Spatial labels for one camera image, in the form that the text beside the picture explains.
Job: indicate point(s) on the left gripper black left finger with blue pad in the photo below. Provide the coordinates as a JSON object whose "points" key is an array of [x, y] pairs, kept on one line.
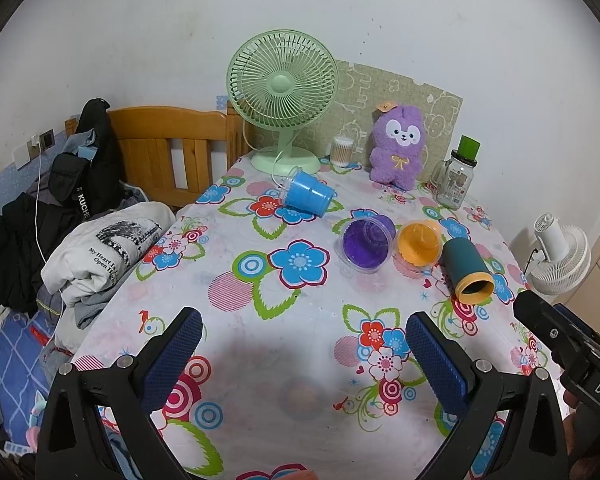
{"points": [[73, 444]]}

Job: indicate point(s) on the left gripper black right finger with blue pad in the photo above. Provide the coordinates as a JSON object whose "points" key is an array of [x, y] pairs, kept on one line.
{"points": [[532, 444]]}

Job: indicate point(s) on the dark teal cup yellow rim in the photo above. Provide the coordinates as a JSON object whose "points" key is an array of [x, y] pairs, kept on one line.
{"points": [[470, 280]]}

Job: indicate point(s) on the orange plastic cup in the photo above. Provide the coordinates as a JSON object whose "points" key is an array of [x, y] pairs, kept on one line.
{"points": [[419, 243]]}

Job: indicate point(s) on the purple plastic cup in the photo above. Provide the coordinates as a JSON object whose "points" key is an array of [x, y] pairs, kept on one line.
{"points": [[365, 243]]}

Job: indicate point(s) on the blue plastic cup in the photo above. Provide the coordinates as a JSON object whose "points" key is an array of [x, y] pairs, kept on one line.
{"points": [[304, 192]]}

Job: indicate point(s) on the white floor fan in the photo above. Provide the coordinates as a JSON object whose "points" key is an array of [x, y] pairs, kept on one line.
{"points": [[562, 260]]}

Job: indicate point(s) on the blue checkered bed sheet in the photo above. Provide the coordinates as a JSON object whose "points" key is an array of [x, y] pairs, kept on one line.
{"points": [[23, 384]]}

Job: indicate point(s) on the floral tablecloth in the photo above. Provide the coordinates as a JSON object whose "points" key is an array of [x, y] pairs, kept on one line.
{"points": [[303, 363]]}

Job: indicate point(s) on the white printed t-shirt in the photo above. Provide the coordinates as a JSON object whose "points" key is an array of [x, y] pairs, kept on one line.
{"points": [[96, 254]]}

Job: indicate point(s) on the black jacket pile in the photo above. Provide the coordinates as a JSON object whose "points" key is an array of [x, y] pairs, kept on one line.
{"points": [[85, 179]]}

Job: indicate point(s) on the glass jar green lid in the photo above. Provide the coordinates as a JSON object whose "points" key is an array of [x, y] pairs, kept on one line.
{"points": [[452, 177]]}

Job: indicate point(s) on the purple plush bunny toy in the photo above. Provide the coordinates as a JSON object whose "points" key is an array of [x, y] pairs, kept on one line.
{"points": [[399, 139]]}

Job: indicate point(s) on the cotton swab container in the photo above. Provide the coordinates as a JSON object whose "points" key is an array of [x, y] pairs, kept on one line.
{"points": [[341, 151]]}

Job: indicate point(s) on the beige patterned foam mat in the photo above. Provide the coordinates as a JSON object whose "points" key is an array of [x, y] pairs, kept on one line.
{"points": [[354, 110]]}

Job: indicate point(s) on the green desk fan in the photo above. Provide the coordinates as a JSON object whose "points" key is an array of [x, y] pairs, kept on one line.
{"points": [[282, 81]]}

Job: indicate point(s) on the wall power outlet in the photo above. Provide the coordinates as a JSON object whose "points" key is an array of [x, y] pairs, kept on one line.
{"points": [[37, 145]]}

